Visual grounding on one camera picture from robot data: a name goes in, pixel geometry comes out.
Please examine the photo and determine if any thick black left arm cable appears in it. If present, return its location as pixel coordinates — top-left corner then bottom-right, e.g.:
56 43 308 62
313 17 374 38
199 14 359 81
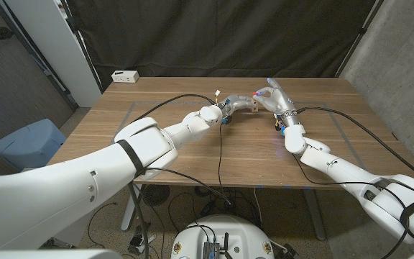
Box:
127 94 218 259

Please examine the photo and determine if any tangle of black floor cables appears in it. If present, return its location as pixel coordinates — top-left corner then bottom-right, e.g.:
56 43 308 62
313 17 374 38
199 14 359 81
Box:
167 186 262 231

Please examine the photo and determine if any white pillar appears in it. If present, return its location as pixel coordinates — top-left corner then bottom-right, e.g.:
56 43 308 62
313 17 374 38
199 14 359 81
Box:
4 0 102 108

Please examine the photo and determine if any black backdrop stand pole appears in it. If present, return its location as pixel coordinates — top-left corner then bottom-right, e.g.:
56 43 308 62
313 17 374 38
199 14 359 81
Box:
336 0 386 78
60 0 104 94

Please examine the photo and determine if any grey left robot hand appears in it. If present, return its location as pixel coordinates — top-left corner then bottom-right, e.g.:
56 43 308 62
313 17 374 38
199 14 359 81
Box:
218 94 258 122

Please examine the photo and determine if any round black floor fan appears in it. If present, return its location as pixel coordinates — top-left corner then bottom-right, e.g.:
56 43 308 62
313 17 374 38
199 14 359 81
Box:
144 184 170 207

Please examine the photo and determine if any small black device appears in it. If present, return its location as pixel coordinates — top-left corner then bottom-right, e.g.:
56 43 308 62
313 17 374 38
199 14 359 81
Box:
282 243 301 259

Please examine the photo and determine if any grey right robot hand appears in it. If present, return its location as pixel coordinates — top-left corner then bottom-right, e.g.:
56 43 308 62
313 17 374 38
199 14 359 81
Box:
252 77 299 127

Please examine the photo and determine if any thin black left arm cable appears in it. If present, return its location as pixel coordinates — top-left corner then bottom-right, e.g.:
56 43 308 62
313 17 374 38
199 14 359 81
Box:
145 124 232 205

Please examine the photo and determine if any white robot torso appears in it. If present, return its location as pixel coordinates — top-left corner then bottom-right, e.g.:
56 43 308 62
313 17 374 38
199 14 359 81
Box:
170 214 275 259

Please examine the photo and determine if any grey table leg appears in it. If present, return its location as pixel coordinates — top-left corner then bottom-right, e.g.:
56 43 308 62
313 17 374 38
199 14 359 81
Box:
302 188 326 241

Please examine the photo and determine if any blue plastic bin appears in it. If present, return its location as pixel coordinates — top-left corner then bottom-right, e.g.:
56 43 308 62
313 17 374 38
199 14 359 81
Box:
0 118 67 172

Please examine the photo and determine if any white table leg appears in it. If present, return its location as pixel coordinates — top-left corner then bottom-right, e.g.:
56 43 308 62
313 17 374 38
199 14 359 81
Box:
120 190 137 232

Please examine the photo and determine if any grey electronics box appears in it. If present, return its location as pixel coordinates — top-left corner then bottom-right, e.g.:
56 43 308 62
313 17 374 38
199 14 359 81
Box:
202 241 221 259

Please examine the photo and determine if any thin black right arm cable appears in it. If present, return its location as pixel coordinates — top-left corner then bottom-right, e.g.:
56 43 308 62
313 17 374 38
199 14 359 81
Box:
290 153 409 259

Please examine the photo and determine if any black white floor gadget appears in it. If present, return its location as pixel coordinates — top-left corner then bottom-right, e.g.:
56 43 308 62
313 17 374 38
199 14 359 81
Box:
127 222 157 255

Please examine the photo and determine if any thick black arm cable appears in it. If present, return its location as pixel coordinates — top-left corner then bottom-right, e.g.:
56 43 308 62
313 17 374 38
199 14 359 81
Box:
127 94 218 259
295 106 414 188

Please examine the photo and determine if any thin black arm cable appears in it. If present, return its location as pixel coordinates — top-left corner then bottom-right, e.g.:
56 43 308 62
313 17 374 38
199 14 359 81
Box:
290 153 409 259
145 124 232 205

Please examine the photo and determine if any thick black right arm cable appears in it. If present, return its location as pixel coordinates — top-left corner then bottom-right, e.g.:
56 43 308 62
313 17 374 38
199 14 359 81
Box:
295 106 414 188

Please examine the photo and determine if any white power strip box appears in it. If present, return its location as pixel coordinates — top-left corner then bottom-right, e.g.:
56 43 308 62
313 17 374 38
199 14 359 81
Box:
111 70 140 83

